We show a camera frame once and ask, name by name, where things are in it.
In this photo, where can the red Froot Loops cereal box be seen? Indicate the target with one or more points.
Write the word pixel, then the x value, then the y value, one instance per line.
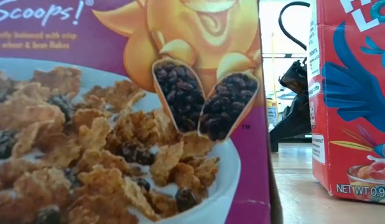
pixel 350 124

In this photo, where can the Raisin Bran cereal box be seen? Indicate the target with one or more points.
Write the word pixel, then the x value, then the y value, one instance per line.
pixel 86 124

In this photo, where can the yellow Corn Pops cereal box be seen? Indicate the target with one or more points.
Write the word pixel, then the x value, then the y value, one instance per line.
pixel 271 113

